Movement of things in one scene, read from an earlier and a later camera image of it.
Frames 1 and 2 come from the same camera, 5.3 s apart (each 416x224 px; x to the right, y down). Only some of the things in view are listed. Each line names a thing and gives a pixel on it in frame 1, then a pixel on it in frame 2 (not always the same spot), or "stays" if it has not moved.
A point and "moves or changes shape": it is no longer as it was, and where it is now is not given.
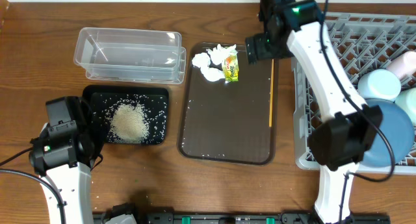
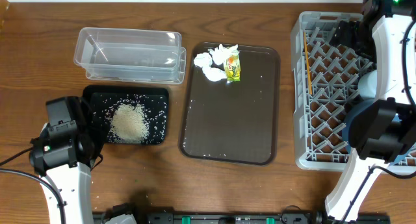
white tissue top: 218,54 stays
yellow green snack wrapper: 231,66 stays
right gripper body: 277,51 -> 350,35
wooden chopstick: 271,100 moves or changes shape
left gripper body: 90,124 stays
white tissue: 202,60 stays
